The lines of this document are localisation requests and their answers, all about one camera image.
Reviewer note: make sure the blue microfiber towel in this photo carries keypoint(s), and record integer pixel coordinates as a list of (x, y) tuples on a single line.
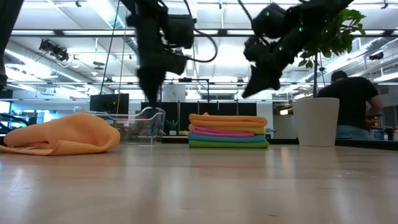
[(227, 138)]

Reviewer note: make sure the small background potted plant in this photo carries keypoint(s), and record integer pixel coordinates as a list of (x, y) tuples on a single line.
[(172, 126)]

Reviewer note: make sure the black metal stand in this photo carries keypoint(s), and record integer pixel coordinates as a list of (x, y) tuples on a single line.
[(199, 80)]

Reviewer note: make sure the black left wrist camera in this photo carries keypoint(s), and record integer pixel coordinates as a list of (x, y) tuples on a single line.
[(174, 63)]

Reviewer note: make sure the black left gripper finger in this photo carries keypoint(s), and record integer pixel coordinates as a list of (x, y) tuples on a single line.
[(151, 87)]

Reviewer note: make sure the green microfiber towel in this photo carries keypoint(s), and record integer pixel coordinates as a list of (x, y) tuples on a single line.
[(228, 144)]

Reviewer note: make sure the yellow microfiber towel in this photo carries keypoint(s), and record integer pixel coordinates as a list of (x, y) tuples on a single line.
[(259, 130)]

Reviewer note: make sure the white blue carton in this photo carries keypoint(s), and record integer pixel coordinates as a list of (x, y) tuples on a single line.
[(377, 134)]

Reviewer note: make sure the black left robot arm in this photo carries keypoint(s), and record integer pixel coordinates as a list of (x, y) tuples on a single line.
[(149, 15)]

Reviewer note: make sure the black background monitor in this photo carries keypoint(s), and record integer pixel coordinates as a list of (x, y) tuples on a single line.
[(109, 103)]

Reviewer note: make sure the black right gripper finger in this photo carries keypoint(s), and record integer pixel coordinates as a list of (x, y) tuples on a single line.
[(275, 81), (256, 82)]

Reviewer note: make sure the pink microfiber towel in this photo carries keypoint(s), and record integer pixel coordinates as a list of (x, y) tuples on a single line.
[(222, 132)]

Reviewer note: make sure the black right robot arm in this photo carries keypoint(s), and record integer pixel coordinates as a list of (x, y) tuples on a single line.
[(311, 12)]

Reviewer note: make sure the person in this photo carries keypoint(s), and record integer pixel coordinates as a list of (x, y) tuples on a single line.
[(354, 99)]

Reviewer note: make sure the white background box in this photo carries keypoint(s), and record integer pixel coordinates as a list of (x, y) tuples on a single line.
[(175, 93)]

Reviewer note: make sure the clear plastic container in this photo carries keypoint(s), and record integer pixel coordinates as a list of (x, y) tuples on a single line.
[(143, 127)]

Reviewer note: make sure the orange microfiber towel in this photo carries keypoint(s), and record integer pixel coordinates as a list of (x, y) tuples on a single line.
[(68, 133), (228, 120)]

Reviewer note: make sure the black overhead rig beam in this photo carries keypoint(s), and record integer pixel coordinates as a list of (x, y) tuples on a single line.
[(77, 32)]

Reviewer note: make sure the green plant in white pot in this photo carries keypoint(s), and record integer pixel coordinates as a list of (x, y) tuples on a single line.
[(315, 121)]

